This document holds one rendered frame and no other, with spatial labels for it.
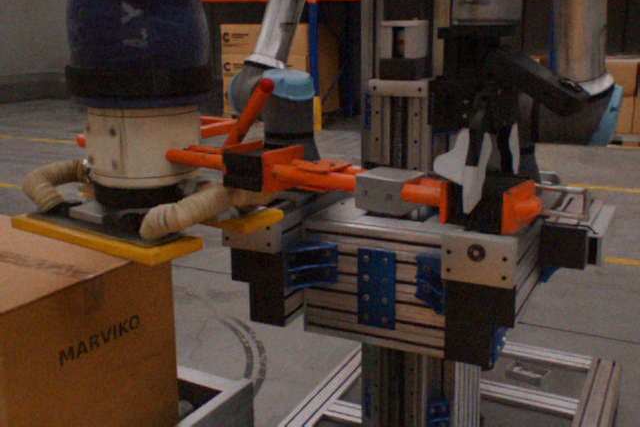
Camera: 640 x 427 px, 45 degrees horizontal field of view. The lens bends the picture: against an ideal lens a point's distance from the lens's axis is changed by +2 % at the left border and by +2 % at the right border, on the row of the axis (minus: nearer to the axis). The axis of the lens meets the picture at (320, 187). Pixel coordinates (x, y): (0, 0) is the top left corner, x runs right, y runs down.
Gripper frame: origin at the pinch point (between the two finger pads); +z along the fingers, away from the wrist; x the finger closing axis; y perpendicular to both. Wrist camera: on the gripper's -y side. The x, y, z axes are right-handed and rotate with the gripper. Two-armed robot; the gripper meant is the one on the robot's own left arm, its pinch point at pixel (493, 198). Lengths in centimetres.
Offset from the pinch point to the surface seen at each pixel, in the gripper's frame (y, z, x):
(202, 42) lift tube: 50, -17, -3
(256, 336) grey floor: 175, 119, -152
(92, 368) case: 73, 41, 4
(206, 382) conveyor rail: 79, 59, -28
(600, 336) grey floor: 54, 118, -240
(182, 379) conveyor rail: 85, 60, -27
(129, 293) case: 75, 30, -5
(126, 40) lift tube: 53, -17, 9
